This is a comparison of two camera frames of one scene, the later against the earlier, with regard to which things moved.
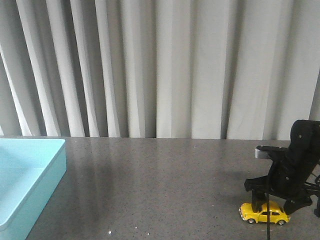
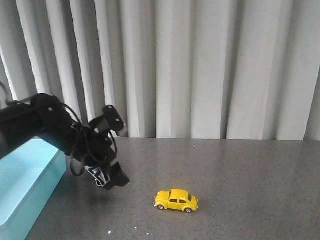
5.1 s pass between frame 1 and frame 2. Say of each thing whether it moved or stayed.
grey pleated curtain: stayed
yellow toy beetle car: moved
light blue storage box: stayed
